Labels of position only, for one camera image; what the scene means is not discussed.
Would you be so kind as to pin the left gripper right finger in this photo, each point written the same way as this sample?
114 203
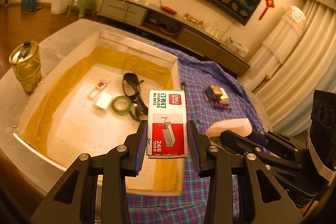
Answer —
261 197

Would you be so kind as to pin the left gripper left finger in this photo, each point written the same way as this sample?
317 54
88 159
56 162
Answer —
73 198

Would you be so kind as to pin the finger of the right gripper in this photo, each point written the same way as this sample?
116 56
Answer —
280 145
236 144

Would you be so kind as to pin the white pink stapler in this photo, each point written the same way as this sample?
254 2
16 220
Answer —
239 126

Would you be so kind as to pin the red white staples box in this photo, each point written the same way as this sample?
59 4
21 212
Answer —
167 125

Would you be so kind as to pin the green tape roll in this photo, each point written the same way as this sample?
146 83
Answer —
121 105

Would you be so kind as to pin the black marker pen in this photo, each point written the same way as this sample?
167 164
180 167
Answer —
183 86

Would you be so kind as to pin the white power adapter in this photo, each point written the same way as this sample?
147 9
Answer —
103 102

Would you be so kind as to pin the white tissue pack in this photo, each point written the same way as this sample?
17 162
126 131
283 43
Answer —
224 99

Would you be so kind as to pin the gold cube box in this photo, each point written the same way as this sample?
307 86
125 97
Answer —
212 92

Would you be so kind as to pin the cream curtain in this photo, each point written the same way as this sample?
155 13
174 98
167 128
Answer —
294 60

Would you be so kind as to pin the white cardboard storage box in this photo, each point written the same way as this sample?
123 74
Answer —
43 133

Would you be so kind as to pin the black sunglasses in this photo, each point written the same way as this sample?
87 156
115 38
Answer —
131 86

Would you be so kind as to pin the clear glass jars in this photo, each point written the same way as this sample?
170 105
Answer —
212 28

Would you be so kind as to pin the long tv cabinet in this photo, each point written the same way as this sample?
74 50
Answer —
173 28

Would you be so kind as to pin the gold ornaments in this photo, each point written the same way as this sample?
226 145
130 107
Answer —
193 19

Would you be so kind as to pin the yellow glass jar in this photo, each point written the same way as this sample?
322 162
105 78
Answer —
26 64

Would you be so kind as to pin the red dish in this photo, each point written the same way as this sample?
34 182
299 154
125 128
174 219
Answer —
168 10

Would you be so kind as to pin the green plastic chair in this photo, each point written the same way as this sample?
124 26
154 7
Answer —
82 6

